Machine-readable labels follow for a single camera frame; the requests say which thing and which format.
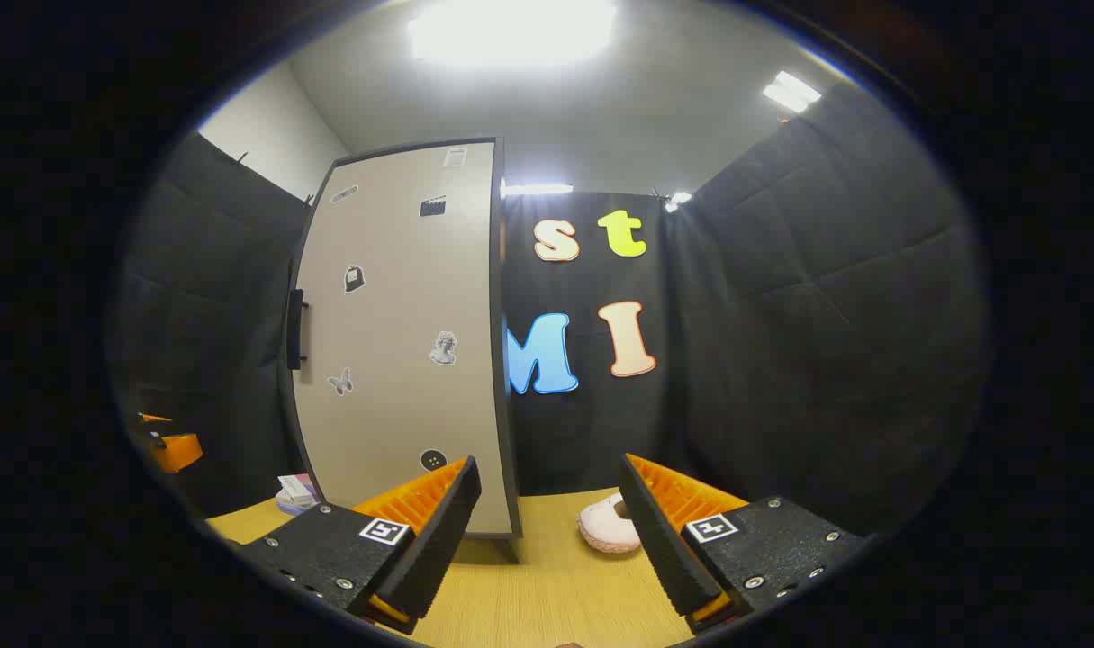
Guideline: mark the pink white plush cushion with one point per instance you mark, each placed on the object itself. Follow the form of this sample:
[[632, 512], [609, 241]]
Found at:
[[605, 531]]

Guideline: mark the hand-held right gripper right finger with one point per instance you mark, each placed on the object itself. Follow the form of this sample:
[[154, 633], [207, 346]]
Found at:
[[664, 549]]

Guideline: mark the black backdrop cloth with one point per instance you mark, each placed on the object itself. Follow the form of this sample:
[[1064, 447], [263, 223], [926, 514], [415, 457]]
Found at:
[[781, 315]]

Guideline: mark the grey cabinet door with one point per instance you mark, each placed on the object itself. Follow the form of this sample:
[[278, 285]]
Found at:
[[393, 315]]

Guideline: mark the dark grey cabinet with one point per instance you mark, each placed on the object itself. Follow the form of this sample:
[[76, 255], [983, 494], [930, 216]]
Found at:
[[506, 360]]

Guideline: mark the large ceiling light panel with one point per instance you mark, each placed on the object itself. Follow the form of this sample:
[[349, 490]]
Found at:
[[510, 31]]

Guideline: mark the ceiling strip light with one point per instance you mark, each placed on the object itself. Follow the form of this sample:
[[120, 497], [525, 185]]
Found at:
[[537, 190]]

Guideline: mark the small stack of books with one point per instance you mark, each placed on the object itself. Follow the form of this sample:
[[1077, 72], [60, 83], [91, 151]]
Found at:
[[296, 493]]

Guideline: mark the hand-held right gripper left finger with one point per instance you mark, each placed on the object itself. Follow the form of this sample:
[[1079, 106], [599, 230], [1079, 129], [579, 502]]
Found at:
[[438, 540]]

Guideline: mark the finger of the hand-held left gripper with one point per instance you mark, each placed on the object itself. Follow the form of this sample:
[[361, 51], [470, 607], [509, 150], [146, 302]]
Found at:
[[155, 418], [177, 452]]

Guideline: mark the small ceiling light panel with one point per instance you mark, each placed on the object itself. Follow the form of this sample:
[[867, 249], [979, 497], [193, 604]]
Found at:
[[791, 92]]

